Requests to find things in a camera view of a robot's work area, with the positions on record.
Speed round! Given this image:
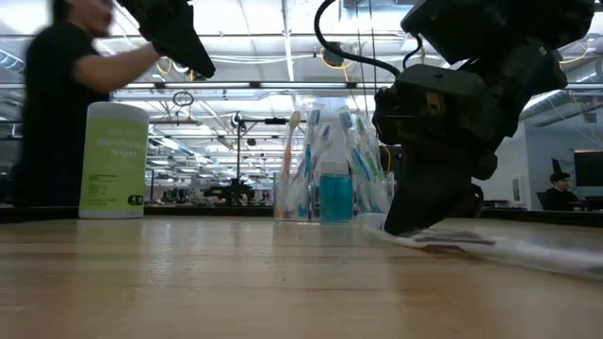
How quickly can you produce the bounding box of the clear acrylic organizer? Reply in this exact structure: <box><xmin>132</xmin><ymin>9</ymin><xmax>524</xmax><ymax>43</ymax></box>
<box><xmin>272</xmin><ymin>167</ymin><xmax>396</xmax><ymax>224</ymax></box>

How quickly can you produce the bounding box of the person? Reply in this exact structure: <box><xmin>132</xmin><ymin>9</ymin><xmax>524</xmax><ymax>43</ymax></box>
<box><xmin>536</xmin><ymin>171</ymin><xmax>588</xmax><ymax>213</ymax></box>
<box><xmin>11</xmin><ymin>0</ymin><xmax>164</xmax><ymax>208</ymax></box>

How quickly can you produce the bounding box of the black ceiling reel yellow cord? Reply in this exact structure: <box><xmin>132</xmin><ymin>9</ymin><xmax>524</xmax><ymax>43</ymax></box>
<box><xmin>318</xmin><ymin>40</ymin><xmax>359</xmax><ymax>72</ymax></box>

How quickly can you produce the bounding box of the black aluminium table frame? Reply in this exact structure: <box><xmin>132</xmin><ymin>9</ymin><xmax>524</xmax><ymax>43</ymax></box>
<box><xmin>0</xmin><ymin>202</ymin><xmax>603</xmax><ymax>222</ymax></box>

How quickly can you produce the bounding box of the black coiled ceiling cable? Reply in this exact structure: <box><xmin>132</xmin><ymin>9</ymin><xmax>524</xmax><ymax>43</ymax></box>
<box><xmin>171</xmin><ymin>90</ymin><xmax>196</xmax><ymax>108</ymax></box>

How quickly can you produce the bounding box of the black background robot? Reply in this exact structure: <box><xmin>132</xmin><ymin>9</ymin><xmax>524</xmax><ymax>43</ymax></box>
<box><xmin>203</xmin><ymin>178</ymin><xmax>258</xmax><ymax>207</ymax></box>

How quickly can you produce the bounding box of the green disinfecting wipes canister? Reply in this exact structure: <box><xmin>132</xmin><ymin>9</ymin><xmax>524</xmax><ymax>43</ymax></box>
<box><xmin>78</xmin><ymin>102</ymin><xmax>151</xmax><ymax>220</ymax></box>

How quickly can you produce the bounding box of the orange white toothbrush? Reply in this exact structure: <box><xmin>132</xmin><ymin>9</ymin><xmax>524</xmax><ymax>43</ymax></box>
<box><xmin>281</xmin><ymin>109</ymin><xmax>303</xmax><ymax>221</ymax></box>

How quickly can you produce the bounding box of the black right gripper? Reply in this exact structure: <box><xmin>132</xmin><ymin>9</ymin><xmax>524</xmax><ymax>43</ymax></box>
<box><xmin>372</xmin><ymin>64</ymin><xmax>514</xmax><ymax>236</ymax></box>

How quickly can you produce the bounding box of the black wall monitor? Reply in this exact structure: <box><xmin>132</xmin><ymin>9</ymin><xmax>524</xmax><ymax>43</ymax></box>
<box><xmin>573</xmin><ymin>149</ymin><xmax>603</xmax><ymax>188</ymax></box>

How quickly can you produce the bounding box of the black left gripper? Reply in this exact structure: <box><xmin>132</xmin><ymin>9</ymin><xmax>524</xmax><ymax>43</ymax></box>
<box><xmin>117</xmin><ymin>0</ymin><xmax>217</xmax><ymax>79</ymax></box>

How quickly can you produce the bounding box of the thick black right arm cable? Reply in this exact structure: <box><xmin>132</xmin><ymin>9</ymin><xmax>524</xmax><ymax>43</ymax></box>
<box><xmin>313</xmin><ymin>0</ymin><xmax>402</xmax><ymax>79</ymax></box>

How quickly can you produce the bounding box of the silver ceiling air duct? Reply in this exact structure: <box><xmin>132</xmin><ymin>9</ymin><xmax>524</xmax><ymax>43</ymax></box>
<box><xmin>0</xmin><ymin>49</ymin><xmax>27</xmax><ymax>74</ymax></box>
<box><xmin>520</xmin><ymin>89</ymin><xmax>574</xmax><ymax>124</ymax></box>

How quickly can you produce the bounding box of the black metal stand frame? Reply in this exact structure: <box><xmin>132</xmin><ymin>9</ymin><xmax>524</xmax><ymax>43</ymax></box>
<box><xmin>235</xmin><ymin>117</ymin><xmax>316</xmax><ymax>208</ymax></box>

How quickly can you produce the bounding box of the long ceiling light bar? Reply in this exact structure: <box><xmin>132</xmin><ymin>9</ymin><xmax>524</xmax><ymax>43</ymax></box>
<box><xmin>110</xmin><ymin>80</ymin><xmax>603</xmax><ymax>92</ymax></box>

